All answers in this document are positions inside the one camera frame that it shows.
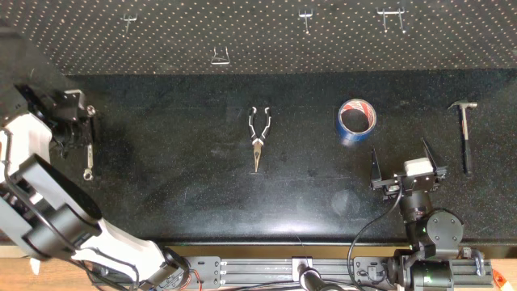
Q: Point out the roll of blue tape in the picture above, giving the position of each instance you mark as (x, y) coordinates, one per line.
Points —
(348, 134)

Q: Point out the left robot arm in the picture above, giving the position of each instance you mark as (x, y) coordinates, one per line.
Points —
(121, 246)

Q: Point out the hammer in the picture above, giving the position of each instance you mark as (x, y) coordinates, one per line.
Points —
(465, 125)

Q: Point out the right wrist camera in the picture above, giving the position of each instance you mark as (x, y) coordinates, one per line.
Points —
(418, 166)

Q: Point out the orange plastic piece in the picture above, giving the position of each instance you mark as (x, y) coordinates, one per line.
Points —
(498, 281)

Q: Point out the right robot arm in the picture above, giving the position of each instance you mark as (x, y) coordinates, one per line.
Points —
(444, 230)

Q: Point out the mounting rail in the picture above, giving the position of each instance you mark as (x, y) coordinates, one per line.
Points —
(258, 272)

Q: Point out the black pegboard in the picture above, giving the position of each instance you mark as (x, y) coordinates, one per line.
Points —
(258, 36)

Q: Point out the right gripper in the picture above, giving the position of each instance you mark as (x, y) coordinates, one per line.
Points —
(422, 184)

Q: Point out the wrench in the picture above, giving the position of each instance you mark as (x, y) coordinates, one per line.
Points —
(89, 159)

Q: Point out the black and white pliers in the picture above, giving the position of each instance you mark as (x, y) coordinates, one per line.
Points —
(257, 153)

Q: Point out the metal hook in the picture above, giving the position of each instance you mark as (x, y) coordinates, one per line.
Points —
(127, 23)
(384, 20)
(220, 62)
(306, 22)

